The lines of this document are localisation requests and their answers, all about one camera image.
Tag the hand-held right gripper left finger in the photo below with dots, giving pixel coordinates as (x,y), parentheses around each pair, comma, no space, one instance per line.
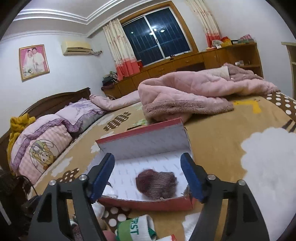
(103,176)

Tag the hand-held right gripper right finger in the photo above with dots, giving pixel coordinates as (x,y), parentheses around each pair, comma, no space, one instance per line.
(192,178)

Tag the brown fuzzy sock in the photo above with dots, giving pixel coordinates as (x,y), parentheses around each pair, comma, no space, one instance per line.
(157,183)

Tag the red shoe box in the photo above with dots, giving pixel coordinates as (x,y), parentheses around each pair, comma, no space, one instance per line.
(150,143)

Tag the pink sock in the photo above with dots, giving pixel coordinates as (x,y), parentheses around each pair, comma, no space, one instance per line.
(108,236)

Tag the white sock with green band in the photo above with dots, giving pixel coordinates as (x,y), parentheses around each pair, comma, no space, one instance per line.
(136,228)

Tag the white sock with red trim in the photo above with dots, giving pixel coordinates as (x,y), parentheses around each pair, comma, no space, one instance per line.
(170,238)

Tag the tan flower print blanket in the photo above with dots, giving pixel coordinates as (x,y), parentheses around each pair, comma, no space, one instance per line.
(219,143)

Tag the purple ruffled pillow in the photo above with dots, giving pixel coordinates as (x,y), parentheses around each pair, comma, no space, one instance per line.
(78,113)

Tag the pink striped cartoon pillow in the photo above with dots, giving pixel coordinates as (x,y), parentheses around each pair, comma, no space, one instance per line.
(39,143)

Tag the rolled pink quilt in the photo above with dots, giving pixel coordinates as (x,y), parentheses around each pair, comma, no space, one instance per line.
(120,100)

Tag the pink quilted robe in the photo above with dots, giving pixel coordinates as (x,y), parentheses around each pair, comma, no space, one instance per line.
(185,92)

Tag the dark nightstand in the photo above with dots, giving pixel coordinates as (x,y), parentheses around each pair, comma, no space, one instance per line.
(13,199)

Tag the dark wooden headboard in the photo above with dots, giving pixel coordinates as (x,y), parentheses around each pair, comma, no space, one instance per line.
(46,102)

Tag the pile of dark clothes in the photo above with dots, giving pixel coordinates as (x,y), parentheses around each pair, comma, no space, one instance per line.
(108,81)

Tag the yellow knitted scarf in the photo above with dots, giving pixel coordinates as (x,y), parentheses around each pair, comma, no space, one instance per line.
(19,122)

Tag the cream and orange curtain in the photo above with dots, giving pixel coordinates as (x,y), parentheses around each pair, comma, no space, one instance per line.
(120,53)
(208,23)

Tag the long wooden cabinet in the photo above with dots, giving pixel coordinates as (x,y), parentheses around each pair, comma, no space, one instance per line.
(231,55)

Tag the cream air conditioner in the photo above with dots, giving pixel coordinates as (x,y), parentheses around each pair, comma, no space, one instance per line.
(76,47)

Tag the white bag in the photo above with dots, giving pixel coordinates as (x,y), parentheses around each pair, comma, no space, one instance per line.
(217,44)

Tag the stack of colourful packets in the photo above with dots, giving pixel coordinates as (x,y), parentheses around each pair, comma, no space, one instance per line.
(244,39)

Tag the wood framed window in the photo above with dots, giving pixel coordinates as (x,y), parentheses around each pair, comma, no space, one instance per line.
(157,32)

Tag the cream wooden bookshelf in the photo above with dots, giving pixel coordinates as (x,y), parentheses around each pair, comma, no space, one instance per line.
(290,60)

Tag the framed wall photo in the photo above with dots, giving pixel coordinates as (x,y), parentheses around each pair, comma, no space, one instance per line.
(34,62)

